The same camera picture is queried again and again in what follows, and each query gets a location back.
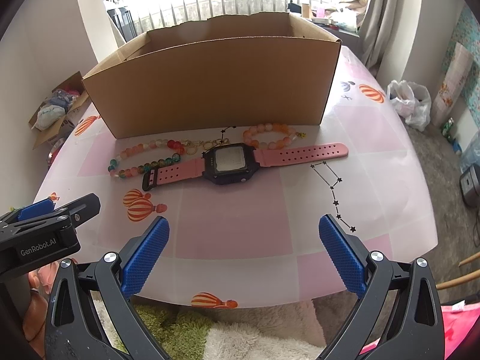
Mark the multicolour bead bracelet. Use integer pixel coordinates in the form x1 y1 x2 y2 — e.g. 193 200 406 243
107 138 187 182

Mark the pink strap digital watch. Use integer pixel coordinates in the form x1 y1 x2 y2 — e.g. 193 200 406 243
142 142 349 192

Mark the orange bead bracelet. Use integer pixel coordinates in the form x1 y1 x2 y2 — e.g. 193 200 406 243
242 122 297 151

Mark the left hand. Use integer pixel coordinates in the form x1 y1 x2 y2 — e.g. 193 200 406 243
23 262 59 359

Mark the open cardboard box with clutter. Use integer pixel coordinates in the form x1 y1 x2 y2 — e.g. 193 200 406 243
28 72 90 149

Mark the grey trash bin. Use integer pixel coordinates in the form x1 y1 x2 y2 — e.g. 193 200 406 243
460 163 480 208

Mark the large cardboard box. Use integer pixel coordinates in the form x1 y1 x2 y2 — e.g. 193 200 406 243
83 12 342 139

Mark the white plastic bag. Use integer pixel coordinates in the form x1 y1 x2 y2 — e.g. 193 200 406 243
386 80 432 132

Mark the grey curtain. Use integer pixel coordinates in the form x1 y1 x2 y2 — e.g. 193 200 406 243
359 0 398 77

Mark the floral blue wall cloth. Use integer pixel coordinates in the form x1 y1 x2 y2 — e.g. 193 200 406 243
439 5 479 126

